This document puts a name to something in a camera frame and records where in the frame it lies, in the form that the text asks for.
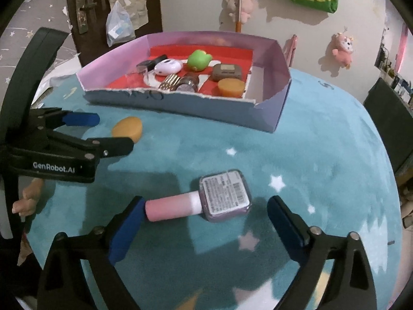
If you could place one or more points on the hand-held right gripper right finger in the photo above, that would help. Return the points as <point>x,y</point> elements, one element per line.
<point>287,229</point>

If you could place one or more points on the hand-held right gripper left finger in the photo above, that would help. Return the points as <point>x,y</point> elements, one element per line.
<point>124,232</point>

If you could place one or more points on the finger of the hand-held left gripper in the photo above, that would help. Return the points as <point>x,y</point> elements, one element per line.
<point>113,147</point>
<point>82,119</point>

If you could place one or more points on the orange round disc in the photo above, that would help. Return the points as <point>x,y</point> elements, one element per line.
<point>127,129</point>
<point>230,87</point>

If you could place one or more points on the pink nail polish bottle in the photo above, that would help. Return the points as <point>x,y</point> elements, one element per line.
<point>226,193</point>

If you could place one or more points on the gold hair clip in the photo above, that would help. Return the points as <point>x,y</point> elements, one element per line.
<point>168,82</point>

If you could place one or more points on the black nail polish bottle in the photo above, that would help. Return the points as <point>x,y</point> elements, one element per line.
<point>150,63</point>

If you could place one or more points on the purple cardboard box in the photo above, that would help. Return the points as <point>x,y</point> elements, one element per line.
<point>193,109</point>

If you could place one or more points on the white earbuds case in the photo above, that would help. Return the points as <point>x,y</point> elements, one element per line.
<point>167,67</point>

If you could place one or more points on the green frog toy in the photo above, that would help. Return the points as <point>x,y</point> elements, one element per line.
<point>198,59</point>

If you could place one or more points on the grey-brown small device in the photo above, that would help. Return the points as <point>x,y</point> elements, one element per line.
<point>226,71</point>

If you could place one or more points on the person's left hand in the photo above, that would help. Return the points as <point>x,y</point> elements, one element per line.
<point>27,198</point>

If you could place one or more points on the white paper sheets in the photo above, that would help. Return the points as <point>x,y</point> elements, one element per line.
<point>58,74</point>

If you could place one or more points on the teal star-print blanket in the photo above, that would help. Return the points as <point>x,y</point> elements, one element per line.
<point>322,168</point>

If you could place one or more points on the dark brown door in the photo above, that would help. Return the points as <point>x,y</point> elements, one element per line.
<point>93,48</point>

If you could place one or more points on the hanging plastic bag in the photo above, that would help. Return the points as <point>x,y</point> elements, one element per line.
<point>119,25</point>

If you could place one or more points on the grey star-print cloth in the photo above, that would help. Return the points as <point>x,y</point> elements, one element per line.
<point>32,6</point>

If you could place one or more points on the clear plastic organizer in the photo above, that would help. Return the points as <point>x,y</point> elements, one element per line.
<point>129,3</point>

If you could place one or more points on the red paper liner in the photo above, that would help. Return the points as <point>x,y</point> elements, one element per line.
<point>229,56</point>

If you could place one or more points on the dark cloth-covered table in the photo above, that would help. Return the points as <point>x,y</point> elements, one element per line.
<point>387,119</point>

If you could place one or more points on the pink hanging ornament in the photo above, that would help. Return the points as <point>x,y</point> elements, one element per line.
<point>292,50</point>

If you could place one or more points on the row of cosmetic bottles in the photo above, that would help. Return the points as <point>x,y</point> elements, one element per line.
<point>395,77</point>

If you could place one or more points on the pink pig plush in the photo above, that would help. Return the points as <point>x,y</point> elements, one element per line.
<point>343,48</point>

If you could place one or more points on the orange pencil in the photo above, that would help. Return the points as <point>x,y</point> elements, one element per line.
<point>239,3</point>

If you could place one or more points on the pale pink plush toy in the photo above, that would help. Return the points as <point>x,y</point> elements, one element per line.
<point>248,5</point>

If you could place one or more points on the pink curtain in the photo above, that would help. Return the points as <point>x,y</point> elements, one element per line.
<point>404,45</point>

